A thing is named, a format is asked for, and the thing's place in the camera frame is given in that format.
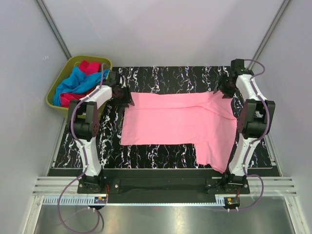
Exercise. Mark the blue t-shirt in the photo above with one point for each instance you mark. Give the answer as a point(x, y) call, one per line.
point(76, 86)

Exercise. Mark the olive green plastic bin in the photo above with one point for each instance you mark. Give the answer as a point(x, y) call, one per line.
point(65, 73)

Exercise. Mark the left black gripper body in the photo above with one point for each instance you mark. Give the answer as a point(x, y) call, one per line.
point(123, 95)

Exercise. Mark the magenta t-shirt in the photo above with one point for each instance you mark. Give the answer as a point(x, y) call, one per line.
point(89, 68)

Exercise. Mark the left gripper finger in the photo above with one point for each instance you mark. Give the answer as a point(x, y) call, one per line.
point(129, 101)
point(122, 103)

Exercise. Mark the aluminium frame rail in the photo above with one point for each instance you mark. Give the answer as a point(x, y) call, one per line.
point(268, 186)

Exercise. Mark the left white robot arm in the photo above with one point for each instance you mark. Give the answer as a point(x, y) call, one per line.
point(83, 124)

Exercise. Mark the light pink t-shirt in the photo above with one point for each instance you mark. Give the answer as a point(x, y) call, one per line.
point(205, 120)

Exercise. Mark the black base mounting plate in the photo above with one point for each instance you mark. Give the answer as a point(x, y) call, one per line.
point(168, 197)

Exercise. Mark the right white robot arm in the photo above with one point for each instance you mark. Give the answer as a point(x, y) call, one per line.
point(254, 122)

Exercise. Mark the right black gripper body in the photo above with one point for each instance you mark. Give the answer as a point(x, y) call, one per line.
point(226, 86)

